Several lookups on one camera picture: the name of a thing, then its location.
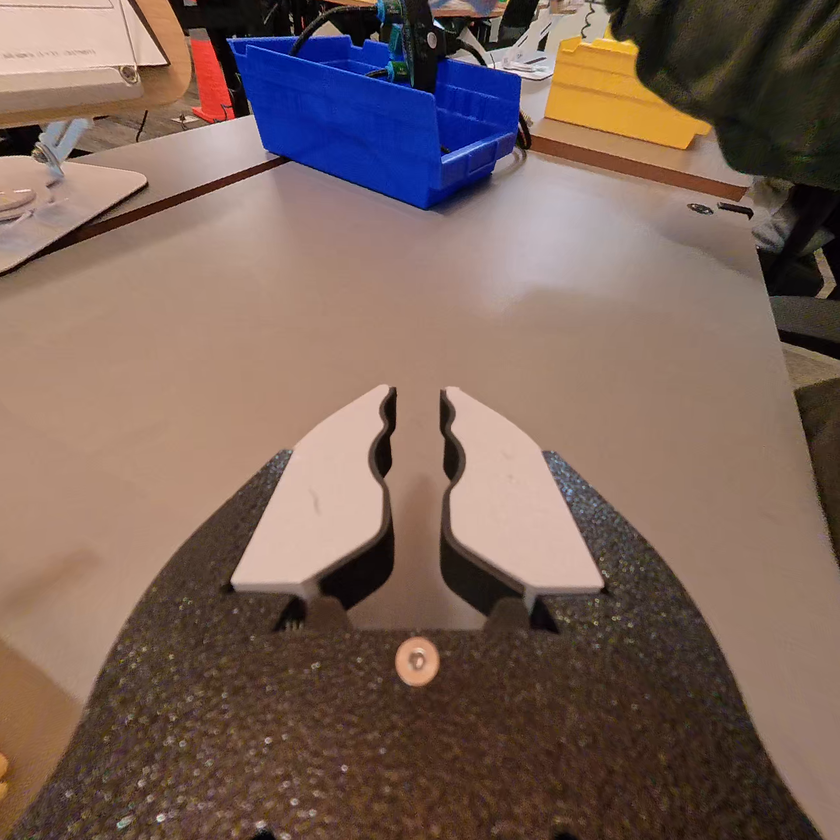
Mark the wooden board with printed paper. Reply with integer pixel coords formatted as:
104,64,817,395
0,0,193,129

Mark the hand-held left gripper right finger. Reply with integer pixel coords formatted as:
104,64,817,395
438,386,606,621

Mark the person's right forearm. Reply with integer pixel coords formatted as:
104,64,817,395
604,0,840,193

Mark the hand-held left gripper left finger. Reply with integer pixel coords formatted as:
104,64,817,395
230,384,399,613

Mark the yellow plastic bin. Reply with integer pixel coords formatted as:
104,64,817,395
545,36,715,151

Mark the blue plastic bin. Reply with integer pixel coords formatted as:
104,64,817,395
227,34,524,211

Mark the white tablet stand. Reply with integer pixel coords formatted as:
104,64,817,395
489,7,559,81

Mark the black HDMI switch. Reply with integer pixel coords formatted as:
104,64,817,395
402,0,448,93

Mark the black office chair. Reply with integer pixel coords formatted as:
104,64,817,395
755,184,840,361

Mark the orange traffic cone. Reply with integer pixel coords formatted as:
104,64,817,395
190,36,235,123

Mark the brown-edged grey desk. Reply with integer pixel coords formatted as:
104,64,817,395
0,79,752,277

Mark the white metal stand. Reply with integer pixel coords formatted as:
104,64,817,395
0,118,148,275

